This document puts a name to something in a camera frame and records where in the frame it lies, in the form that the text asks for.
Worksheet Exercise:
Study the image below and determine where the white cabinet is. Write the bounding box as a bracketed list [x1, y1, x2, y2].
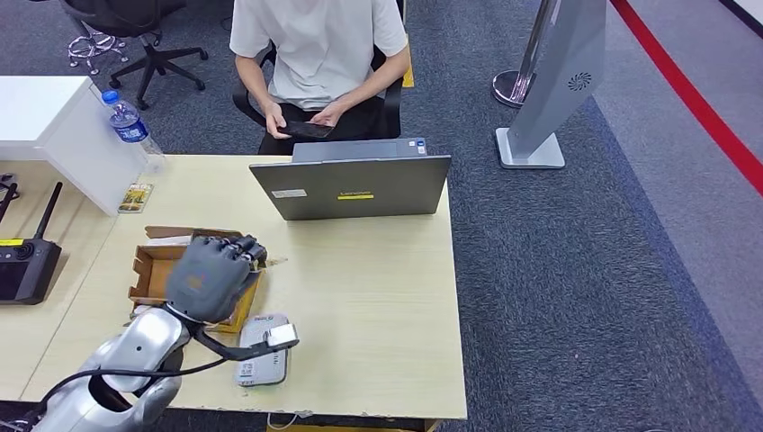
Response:
[0, 76, 149, 217]

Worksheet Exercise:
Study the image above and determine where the black swivel chair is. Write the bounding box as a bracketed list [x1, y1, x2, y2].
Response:
[26, 0, 211, 113]

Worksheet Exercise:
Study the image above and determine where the grey laptop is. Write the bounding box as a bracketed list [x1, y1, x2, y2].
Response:
[248, 138, 453, 222]

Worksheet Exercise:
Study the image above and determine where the wooden desk organizer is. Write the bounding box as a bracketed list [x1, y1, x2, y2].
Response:
[127, 225, 267, 335]

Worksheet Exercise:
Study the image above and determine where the chrome stanchion post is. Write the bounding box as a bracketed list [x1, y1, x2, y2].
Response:
[492, 0, 562, 111]

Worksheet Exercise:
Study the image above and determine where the white paper slip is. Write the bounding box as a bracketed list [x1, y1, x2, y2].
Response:
[146, 234, 195, 248]

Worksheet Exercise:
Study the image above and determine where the black smartphone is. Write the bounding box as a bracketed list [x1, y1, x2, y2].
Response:
[278, 120, 336, 140]

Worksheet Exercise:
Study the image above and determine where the grey kiosk stand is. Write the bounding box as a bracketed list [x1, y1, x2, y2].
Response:
[496, 0, 608, 170]

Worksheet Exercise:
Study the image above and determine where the yellow printed room key card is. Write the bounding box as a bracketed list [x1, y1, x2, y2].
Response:
[118, 183, 155, 214]

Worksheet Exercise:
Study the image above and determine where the black remote controller with antennas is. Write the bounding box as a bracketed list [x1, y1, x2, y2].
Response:
[0, 181, 65, 306]

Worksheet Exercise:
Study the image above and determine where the person's left hand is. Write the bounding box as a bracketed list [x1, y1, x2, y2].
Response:
[310, 102, 349, 128]

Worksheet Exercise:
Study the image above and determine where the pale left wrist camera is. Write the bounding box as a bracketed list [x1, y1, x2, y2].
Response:
[265, 322, 301, 351]

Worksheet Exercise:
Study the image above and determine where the person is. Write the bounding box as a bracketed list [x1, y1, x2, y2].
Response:
[229, 0, 412, 157]

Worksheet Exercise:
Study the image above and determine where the clear water bottle blue cap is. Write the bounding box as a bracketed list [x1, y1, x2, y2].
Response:
[101, 89, 167, 175]

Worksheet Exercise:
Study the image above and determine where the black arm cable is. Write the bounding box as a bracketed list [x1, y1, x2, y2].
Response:
[22, 356, 232, 421]

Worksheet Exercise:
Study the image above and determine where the chrome chair base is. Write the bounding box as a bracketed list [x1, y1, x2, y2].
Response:
[67, 31, 130, 77]

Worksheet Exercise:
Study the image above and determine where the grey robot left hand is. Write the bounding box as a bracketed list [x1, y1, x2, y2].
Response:
[165, 234, 269, 326]

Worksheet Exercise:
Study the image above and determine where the yellow desk frame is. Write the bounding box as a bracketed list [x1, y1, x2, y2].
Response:
[267, 419, 441, 432]

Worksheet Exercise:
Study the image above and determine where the person's right hand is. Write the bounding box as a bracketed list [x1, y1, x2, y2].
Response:
[264, 102, 292, 140]

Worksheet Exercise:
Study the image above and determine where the black office armchair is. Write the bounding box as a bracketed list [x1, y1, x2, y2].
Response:
[231, 41, 407, 140]

